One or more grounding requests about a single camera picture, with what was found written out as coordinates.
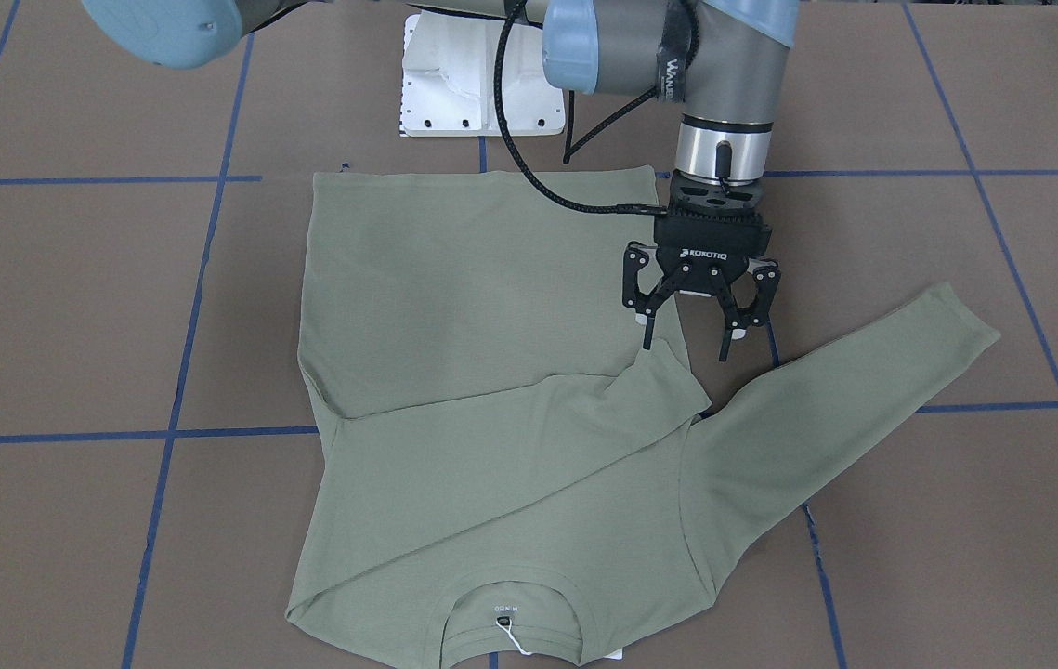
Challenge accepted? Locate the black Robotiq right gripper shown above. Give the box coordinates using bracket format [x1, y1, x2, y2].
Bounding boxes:
[621, 178, 782, 361]

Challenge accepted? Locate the olive green long-sleeve shirt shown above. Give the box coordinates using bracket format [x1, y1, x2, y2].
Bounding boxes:
[286, 171, 999, 668]

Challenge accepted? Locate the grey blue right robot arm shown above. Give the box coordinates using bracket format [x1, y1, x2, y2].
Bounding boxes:
[417, 1, 799, 361]

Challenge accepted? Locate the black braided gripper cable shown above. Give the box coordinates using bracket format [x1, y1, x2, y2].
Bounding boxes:
[493, 0, 701, 216]

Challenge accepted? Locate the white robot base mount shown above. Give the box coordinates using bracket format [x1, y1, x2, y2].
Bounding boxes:
[398, 12, 566, 138]

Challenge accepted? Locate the white string hang tag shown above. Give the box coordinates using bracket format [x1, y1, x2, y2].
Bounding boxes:
[496, 615, 533, 656]

